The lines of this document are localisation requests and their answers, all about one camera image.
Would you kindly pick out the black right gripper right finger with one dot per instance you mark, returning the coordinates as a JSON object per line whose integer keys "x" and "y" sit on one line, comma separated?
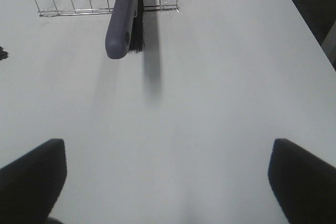
{"x": 302, "y": 183}

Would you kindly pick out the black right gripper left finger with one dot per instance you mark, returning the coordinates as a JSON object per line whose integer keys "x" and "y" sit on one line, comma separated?
{"x": 31, "y": 184}

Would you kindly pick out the pile of coffee beans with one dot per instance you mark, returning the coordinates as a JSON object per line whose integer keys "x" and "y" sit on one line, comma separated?
{"x": 3, "y": 54}

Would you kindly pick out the purple hand brush black bristles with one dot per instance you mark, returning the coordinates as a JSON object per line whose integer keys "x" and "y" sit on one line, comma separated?
{"x": 125, "y": 29}

